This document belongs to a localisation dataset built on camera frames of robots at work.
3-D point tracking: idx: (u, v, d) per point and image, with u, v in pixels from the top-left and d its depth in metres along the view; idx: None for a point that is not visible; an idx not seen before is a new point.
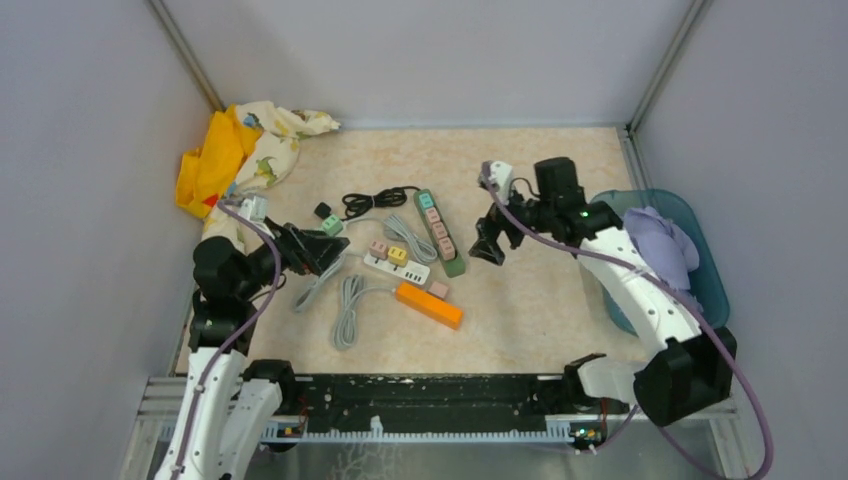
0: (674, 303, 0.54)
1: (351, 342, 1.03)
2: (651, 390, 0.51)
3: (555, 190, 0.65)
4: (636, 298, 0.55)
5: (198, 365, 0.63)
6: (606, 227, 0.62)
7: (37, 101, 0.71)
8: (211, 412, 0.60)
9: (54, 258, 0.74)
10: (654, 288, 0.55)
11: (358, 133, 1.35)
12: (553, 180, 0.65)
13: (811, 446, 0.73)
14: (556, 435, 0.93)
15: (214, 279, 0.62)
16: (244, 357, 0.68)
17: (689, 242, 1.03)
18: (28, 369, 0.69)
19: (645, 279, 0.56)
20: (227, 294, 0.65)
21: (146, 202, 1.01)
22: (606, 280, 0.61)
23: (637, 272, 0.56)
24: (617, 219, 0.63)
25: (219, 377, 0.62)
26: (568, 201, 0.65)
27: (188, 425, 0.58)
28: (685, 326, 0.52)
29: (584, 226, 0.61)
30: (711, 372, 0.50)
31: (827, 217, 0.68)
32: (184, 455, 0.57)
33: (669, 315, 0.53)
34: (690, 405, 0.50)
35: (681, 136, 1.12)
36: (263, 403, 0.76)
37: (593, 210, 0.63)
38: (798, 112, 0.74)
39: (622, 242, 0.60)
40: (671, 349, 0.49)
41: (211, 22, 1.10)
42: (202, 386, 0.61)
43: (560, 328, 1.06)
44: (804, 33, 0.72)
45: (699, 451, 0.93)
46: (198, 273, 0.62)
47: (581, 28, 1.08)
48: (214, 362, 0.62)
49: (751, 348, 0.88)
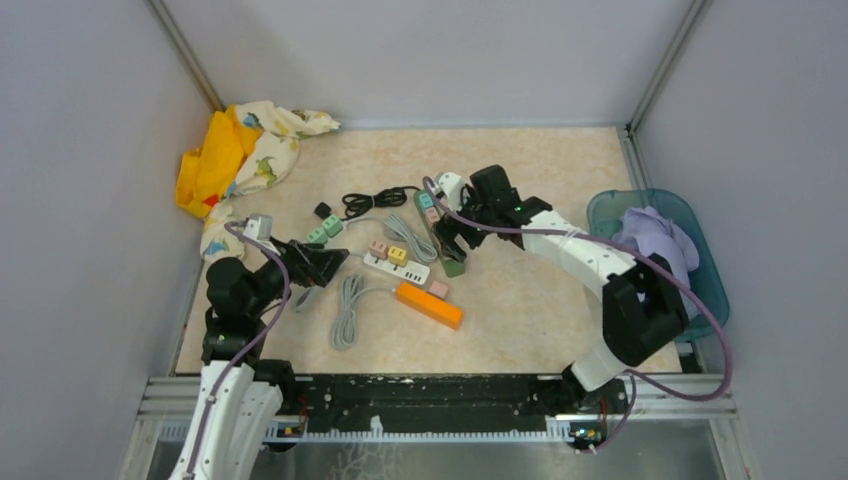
0: (608, 249, 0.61)
1: (351, 342, 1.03)
2: (618, 333, 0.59)
3: (491, 194, 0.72)
4: (576, 254, 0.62)
5: (210, 378, 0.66)
6: (539, 212, 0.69)
7: (37, 103, 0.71)
8: (220, 420, 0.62)
9: (53, 260, 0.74)
10: (585, 242, 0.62)
11: (358, 133, 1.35)
12: (488, 185, 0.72)
13: (810, 448, 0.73)
14: (556, 435, 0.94)
15: (226, 296, 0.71)
16: (252, 374, 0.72)
17: (689, 242, 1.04)
18: (28, 370, 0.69)
19: (577, 237, 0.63)
20: (238, 310, 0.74)
21: (146, 203, 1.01)
22: (550, 254, 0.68)
23: (569, 234, 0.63)
24: (548, 206, 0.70)
25: (229, 389, 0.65)
26: (506, 202, 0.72)
27: (199, 432, 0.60)
28: (620, 261, 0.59)
29: (521, 216, 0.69)
30: (663, 301, 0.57)
31: (827, 219, 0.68)
32: (195, 461, 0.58)
33: (606, 258, 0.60)
34: (658, 337, 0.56)
35: (682, 136, 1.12)
36: (265, 407, 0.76)
37: (527, 206, 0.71)
38: (798, 114, 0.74)
39: (554, 219, 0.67)
40: (614, 282, 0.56)
41: (211, 21, 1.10)
42: (213, 396, 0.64)
43: (560, 328, 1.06)
44: (804, 33, 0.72)
45: (697, 450, 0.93)
46: (213, 292, 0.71)
47: (582, 28, 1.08)
48: (226, 374, 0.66)
49: (750, 349, 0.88)
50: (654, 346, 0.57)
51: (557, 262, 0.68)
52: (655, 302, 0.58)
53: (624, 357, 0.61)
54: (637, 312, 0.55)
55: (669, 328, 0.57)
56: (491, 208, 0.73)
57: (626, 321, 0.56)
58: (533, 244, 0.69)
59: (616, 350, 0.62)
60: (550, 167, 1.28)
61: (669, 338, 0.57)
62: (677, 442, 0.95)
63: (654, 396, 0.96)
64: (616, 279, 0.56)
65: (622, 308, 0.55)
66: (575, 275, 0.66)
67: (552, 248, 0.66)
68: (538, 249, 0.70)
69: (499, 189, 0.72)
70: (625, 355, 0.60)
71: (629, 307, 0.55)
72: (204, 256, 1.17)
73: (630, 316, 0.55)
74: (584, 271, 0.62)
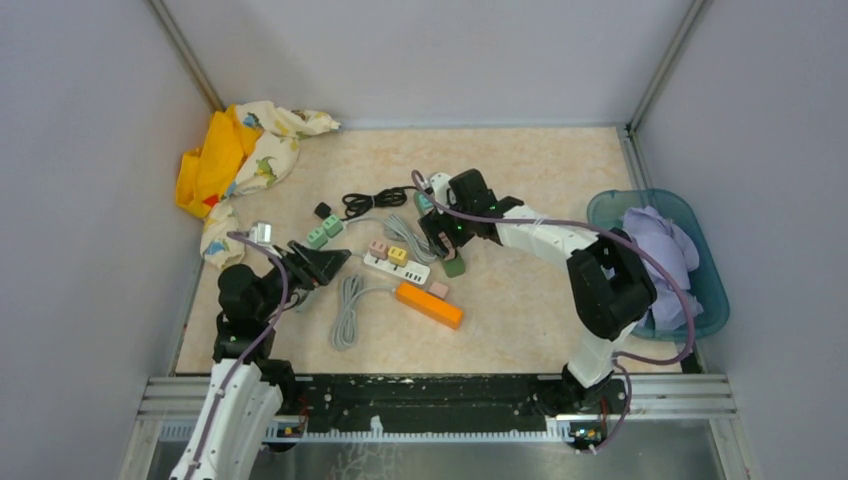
0: (572, 229, 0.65)
1: (351, 342, 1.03)
2: (586, 307, 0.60)
3: (468, 196, 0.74)
4: (544, 238, 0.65)
5: (218, 373, 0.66)
6: (512, 208, 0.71)
7: (37, 103, 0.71)
8: (228, 414, 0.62)
9: (53, 260, 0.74)
10: (552, 225, 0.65)
11: (358, 132, 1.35)
12: (465, 187, 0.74)
13: (811, 448, 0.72)
14: (556, 435, 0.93)
15: (237, 303, 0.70)
16: (258, 374, 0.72)
17: (689, 242, 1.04)
18: (27, 371, 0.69)
19: (545, 223, 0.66)
20: (248, 315, 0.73)
21: (146, 203, 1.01)
22: (523, 242, 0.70)
23: (537, 221, 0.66)
24: (519, 202, 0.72)
25: (238, 385, 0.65)
26: (482, 203, 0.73)
27: (206, 424, 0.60)
28: (583, 238, 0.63)
29: (496, 213, 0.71)
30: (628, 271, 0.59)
31: (827, 218, 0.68)
32: (201, 453, 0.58)
33: (570, 237, 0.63)
34: (628, 308, 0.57)
35: (682, 136, 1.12)
36: (265, 408, 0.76)
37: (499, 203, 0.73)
38: (798, 113, 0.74)
39: (525, 211, 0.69)
40: (577, 256, 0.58)
41: (211, 22, 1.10)
42: (222, 391, 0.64)
43: (560, 328, 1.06)
44: (804, 34, 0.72)
45: (697, 450, 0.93)
46: (223, 299, 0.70)
47: (582, 28, 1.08)
48: (235, 370, 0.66)
49: (751, 348, 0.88)
50: (624, 318, 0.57)
51: (531, 250, 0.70)
52: (621, 275, 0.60)
53: (596, 332, 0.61)
54: (602, 283, 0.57)
55: (637, 299, 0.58)
56: (468, 209, 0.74)
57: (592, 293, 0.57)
58: (506, 235, 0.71)
59: (589, 328, 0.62)
60: (550, 167, 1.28)
61: (640, 310, 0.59)
62: (677, 442, 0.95)
63: (654, 396, 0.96)
64: (579, 254, 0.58)
65: (586, 279, 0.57)
66: (548, 260, 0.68)
67: (523, 236, 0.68)
68: (512, 241, 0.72)
69: (475, 190, 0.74)
70: (597, 330, 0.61)
71: (593, 279, 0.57)
72: (204, 256, 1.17)
73: (594, 288, 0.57)
74: (553, 253, 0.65)
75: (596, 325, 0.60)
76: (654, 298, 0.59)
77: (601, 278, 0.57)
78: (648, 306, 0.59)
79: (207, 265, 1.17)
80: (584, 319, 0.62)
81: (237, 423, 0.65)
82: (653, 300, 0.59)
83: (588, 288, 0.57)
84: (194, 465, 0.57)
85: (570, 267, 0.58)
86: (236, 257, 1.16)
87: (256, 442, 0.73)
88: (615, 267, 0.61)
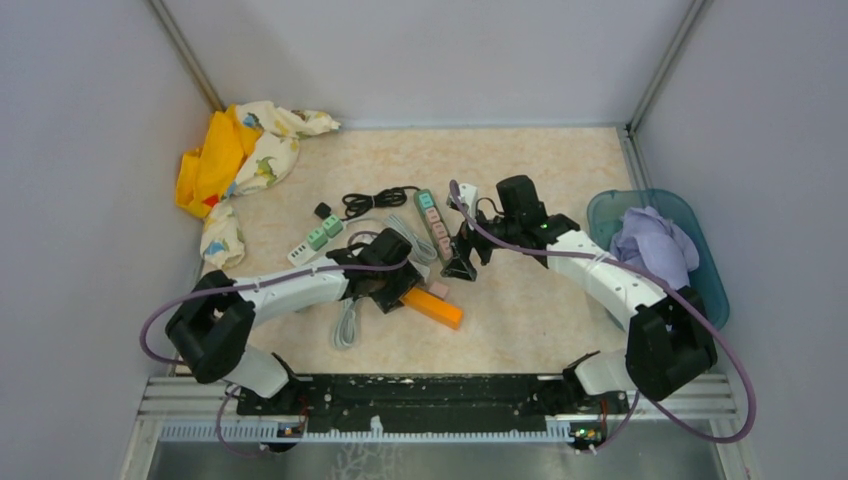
0: (637, 277, 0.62)
1: (351, 342, 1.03)
2: (640, 367, 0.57)
3: (517, 208, 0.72)
4: (604, 280, 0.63)
5: (321, 262, 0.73)
6: (566, 231, 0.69)
7: (35, 103, 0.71)
8: (299, 289, 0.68)
9: (51, 260, 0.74)
10: (612, 267, 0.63)
11: (358, 132, 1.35)
12: (515, 197, 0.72)
13: (810, 446, 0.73)
14: (556, 435, 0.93)
15: (390, 238, 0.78)
16: (337, 294, 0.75)
17: (689, 242, 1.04)
18: (28, 371, 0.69)
19: (606, 261, 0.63)
20: (381, 254, 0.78)
21: (146, 202, 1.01)
22: (573, 274, 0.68)
23: (597, 258, 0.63)
24: (576, 225, 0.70)
25: (326, 279, 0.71)
26: (531, 217, 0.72)
27: (285, 276, 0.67)
28: (651, 291, 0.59)
29: (547, 235, 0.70)
30: (693, 338, 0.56)
31: (827, 220, 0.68)
32: (265, 286, 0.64)
33: (635, 287, 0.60)
34: (686, 372, 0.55)
35: (682, 136, 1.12)
36: (267, 376, 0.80)
37: (552, 223, 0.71)
38: (799, 113, 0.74)
39: (582, 240, 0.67)
40: (642, 315, 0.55)
41: (211, 22, 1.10)
42: (314, 272, 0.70)
43: (560, 328, 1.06)
44: (804, 33, 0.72)
45: (696, 451, 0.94)
46: (386, 229, 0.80)
47: (583, 27, 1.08)
48: (335, 268, 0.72)
49: (751, 349, 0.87)
50: (678, 383, 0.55)
51: (583, 284, 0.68)
52: (682, 336, 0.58)
53: (646, 392, 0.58)
54: (665, 345, 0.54)
55: (696, 363, 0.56)
56: (516, 221, 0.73)
57: (652, 356, 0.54)
58: (559, 265, 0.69)
59: (638, 388, 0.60)
60: (550, 167, 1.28)
61: (696, 375, 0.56)
62: (676, 442, 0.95)
63: None
64: (644, 313, 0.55)
65: (650, 343, 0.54)
66: (600, 298, 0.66)
67: (578, 270, 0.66)
68: (562, 269, 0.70)
69: (526, 203, 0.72)
70: (646, 391, 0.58)
71: (657, 340, 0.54)
72: (204, 256, 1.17)
73: (657, 349, 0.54)
74: (611, 298, 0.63)
75: (646, 384, 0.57)
76: (714, 364, 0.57)
77: (667, 340, 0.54)
78: (705, 369, 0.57)
79: (208, 265, 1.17)
80: (634, 375, 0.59)
81: (294, 303, 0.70)
82: (712, 364, 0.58)
83: (649, 348, 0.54)
84: (254, 287, 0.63)
85: (633, 326, 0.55)
86: (236, 257, 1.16)
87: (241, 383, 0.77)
88: (676, 325, 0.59)
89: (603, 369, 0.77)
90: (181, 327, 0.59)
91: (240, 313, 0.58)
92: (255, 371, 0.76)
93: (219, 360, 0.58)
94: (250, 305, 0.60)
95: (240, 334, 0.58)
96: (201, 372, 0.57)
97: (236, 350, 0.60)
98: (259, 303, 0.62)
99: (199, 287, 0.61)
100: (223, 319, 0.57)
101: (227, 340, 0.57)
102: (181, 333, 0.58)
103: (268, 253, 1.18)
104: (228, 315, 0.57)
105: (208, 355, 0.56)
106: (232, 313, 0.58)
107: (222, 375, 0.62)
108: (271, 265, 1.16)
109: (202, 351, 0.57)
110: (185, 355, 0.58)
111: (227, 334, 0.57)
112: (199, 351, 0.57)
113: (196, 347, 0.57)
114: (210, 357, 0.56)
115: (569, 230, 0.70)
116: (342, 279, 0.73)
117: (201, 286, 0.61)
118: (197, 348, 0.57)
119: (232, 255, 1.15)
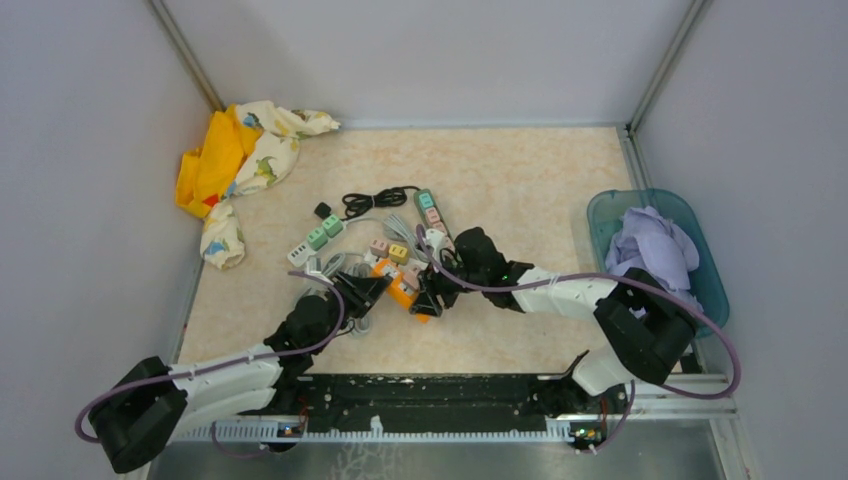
0: (590, 279, 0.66)
1: (366, 329, 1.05)
2: (630, 356, 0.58)
3: (479, 262, 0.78)
4: (567, 297, 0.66)
5: (258, 348, 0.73)
6: (523, 273, 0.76)
7: (35, 101, 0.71)
8: (234, 377, 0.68)
9: (50, 259, 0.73)
10: (570, 280, 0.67)
11: (358, 132, 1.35)
12: (478, 254, 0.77)
13: (809, 447, 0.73)
14: (556, 435, 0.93)
15: (298, 328, 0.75)
16: (270, 378, 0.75)
17: (689, 242, 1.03)
18: (28, 369, 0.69)
19: (561, 280, 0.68)
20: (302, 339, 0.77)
21: (145, 200, 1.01)
22: (546, 303, 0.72)
23: (552, 280, 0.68)
24: (531, 265, 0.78)
25: (261, 366, 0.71)
26: (493, 269, 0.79)
27: (221, 364, 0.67)
28: (604, 285, 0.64)
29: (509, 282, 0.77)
30: (664, 312, 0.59)
31: (827, 220, 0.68)
32: (200, 374, 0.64)
33: (590, 289, 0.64)
34: (674, 345, 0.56)
35: (682, 135, 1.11)
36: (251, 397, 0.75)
37: (510, 271, 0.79)
38: (799, 111, 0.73)
39: (538, 272, 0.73)
40: (604, 306, 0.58)
41: (211, 22, 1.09)
42: (251, 359, 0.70)
43: (560, 328, 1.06)
44: (804, 31, 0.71)
45: (696, 450, 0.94)
46: (292, 318, 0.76)
47: (583, 27, 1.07)
48: (269, 354, 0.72)
49: (750, 348, 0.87)
50: (672, 359, 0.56)
51: (556, 309, 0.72)
52: (655, 315, 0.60)
53: (649, 379, 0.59)
54: (639, 327, 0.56)
55: (679, 334, 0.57)
56: (482, 273, 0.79)
57: (632, 341, 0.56)
58: (527, 300, 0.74)
59: (640, 378, 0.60)
60: (550, 167, 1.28)
61: (683, 344, 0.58)
62: (676, 442, 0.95)
63: (654, 396, 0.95)
64: (605, 301, 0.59)
65: (620, 328, 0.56)
66: (575, 314, 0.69)
67: (544, 298, 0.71)
68: (532, 305, 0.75)
69: (487, 257, 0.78)
70: (648, 378, 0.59)
71: (627, 324, 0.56)
72: (204, 256, 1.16)
73: (631, 334, 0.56)
74: (581, 308, 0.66)
75: (647, 372, 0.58)
76: (696, 329, 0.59)
77: (637, 323, 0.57)
78: (691, 338, 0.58)
79: (207, 265, 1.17)
80: (630, 369, 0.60)
81: (226, 391, 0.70)
82: (695, 330, 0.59)
83: (626, 336, 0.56)
84: (189, 375, 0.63)
85: (599, 317, 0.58)
86: (236, 257, 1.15)
87: (223, 411, 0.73)
88: (645, 306, 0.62)
89: (603, 370, 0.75)
90: (107, 414, 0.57)
91: (169, 404, 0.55)
92: (229, 402, 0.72)
93: (142, 448, 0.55)
94: (183, 395, 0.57)
95: (169, 425, 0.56)
96: (121, 461, 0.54)
97: (164, 440, 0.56)
98: (192, 392, 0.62)
99: (134, 375, 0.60)
100: (151, 409, 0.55)
101: (151, 432, 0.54)
102: (107, 419, 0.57)
103: (268, 253, 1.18)
104: (157, 405, 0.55)
105: (130, 445, 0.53)
106: (160, 403, 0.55)
107: (147, 462, 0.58)
108: (270, 266, 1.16)
109: (126, 440, 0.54)
110: (106, 443, 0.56)
111: (152, 429, 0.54)
112: (121, 440, 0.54)
113: (119, 436, 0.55)
114: (132, 448, 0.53)
115: (526, 269, 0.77)
116: (276, 368, 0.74)
117: (135, 374, 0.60)
118: (119, 437, 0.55)
119: (232, 255, 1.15)
